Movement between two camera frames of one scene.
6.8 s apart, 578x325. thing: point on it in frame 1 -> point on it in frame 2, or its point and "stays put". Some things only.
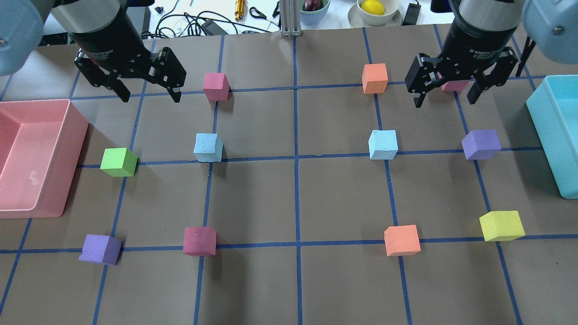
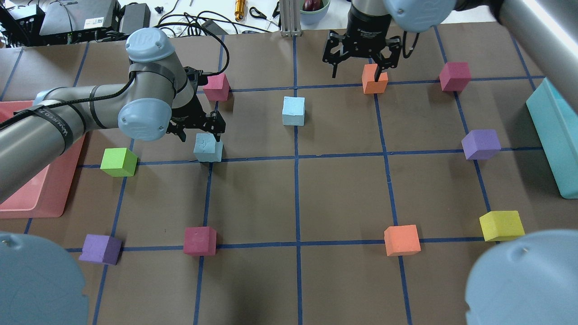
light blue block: x=208 y=147 stays put
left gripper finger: x=168 y=71 -> x=214 y=123
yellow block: x=501 y=225 stays put
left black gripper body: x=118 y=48 -> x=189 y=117
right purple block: x=481 y=145 stays put
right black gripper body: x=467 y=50 -> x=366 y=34
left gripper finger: x=98 y=78 -> x=176 y=128
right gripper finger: x=506 y=62 -> x=394 y=43
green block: x=119 y=162 stays put
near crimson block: x=200 y=241 stays put
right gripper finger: x=420 y=76 -> x=335 y=52
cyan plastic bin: x=553 y=109 stays put
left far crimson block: x=216 y=86 stays put
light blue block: x=383 y=145 -> x=293 y=111
